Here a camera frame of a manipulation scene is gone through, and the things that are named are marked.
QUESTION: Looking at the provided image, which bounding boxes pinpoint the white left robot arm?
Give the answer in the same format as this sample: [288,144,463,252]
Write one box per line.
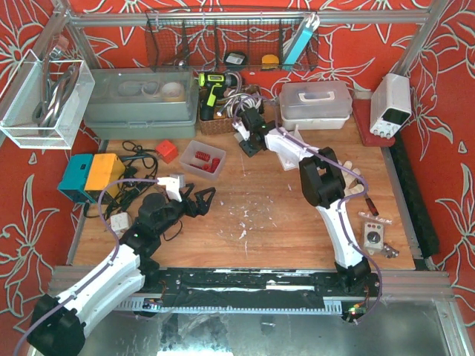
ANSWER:
[25,177,216,355]

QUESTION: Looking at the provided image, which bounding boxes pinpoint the wicker basket with cables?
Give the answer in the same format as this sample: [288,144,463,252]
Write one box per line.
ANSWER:
[198,85,266,135]

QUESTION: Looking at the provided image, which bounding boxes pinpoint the teal and yellow box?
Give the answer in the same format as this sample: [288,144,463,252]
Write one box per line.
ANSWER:
[57,153,125,203]

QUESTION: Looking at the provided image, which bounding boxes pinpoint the white bench power supply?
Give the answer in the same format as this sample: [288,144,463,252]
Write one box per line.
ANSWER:
[370,73,411,138]

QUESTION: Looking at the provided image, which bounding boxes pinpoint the white plastic storage box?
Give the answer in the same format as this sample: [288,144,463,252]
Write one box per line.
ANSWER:
[279,81,353,131]

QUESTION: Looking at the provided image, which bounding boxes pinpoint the black wire wall basket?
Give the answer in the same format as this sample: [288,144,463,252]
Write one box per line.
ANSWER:
[145,5,319,71]

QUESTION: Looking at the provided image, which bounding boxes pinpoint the green cordless drill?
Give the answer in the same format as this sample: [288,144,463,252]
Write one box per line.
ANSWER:
[197,71,240,121]

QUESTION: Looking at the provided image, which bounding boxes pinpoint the black tangled power cables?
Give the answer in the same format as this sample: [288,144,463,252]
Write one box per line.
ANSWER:
[83,140,185,240]

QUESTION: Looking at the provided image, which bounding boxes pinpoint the grey plastic toolbox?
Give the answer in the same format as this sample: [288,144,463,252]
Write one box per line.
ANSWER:
[84,68,199,140]

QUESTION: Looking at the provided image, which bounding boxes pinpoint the clear bin of springs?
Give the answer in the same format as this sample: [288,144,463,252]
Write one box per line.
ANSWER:
[179,140,226,181]

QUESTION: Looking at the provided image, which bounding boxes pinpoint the large red spring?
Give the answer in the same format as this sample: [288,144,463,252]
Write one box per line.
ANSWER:
[194,151,210,162]

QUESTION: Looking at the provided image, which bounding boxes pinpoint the clear acrylic wall box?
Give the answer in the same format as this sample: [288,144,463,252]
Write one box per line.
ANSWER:
[1,50,95,150]

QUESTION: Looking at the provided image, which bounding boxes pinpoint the white power adapter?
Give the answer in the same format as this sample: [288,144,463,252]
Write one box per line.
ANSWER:
[110,212,132,237]

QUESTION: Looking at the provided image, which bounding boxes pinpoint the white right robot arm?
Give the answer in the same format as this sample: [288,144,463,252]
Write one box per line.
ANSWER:
[232,108,382,291]

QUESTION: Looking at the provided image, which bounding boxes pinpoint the grey control pendant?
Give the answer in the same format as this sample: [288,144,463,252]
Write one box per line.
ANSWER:
[363,221,384,255]

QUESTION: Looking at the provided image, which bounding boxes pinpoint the white peg base plate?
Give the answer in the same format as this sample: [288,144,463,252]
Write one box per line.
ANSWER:
[272,125,305,171]

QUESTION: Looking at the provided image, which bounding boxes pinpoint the small red cube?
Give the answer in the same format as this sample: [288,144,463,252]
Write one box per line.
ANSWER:
[155,139,178,164]

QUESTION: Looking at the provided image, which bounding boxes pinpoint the red plastic tool case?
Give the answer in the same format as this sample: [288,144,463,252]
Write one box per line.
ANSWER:
[353,99,396,148]

